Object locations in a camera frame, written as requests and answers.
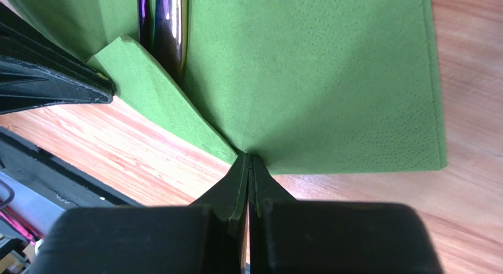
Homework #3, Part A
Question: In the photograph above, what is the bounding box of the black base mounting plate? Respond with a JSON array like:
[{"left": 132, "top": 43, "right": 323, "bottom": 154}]
[{"left": 1, "top": 126, "right": 141, "bottom": 210}]

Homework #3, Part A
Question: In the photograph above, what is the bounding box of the iridescent rainbow table knife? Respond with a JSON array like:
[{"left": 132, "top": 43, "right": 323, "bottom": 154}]
[{"left": 152, "top": 0, "right": 188, "bottom": 83}]

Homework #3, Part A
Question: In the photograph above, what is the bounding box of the dark purple spoon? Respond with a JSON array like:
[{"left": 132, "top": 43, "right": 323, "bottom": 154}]
[{"left": 137, "top": 0, "right": 151, "bottom": 50}]

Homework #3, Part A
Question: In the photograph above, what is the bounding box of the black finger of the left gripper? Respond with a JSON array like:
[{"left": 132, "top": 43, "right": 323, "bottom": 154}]
[{"left": 1, "top": 5, "right": 115, "bottom": 114}]

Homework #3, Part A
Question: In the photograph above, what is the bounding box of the green paper napkin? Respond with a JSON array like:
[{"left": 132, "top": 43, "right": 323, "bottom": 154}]
[{"left": 8, "top": 0, "right": 447, "bottom": 174}]

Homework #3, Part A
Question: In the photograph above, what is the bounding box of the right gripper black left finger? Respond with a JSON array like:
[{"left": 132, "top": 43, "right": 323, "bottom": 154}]
[{"left": 192, "top": 154, "right": 250, "bottom": 273}]

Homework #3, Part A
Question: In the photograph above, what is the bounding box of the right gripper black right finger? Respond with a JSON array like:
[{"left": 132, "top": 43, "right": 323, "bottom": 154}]
[{"left": 248, "top": 155, "right": 296, "bottom": 273}]

